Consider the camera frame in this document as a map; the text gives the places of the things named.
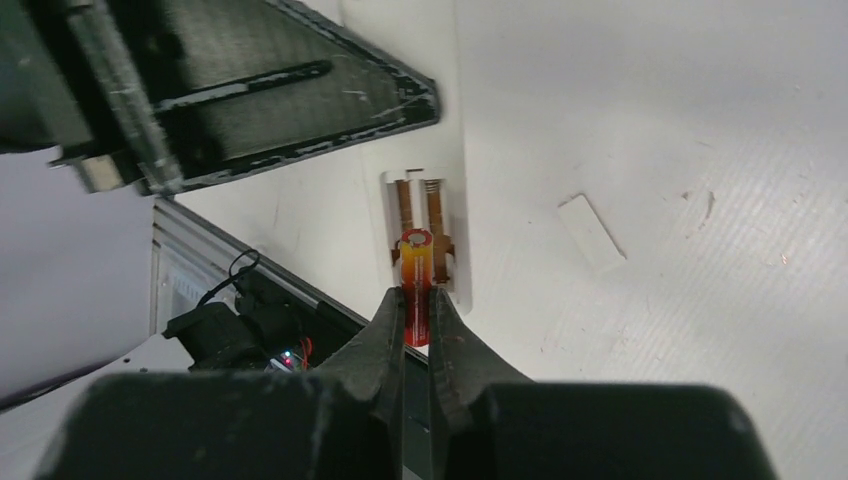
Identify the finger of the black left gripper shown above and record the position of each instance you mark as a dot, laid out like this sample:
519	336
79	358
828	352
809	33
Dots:
174	96

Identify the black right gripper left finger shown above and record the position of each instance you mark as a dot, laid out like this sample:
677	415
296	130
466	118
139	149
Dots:
342	420

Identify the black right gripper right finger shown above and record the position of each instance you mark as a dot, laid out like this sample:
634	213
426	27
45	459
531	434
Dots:
490	421

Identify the white remote control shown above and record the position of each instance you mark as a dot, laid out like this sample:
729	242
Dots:
418	178

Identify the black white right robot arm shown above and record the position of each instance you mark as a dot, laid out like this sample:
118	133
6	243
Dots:
232	331

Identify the orange red AAA battery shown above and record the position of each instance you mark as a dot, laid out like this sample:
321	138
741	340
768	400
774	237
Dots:
416	280

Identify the white battery compartment cover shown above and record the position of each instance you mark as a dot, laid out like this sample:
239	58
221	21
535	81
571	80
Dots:
591	237

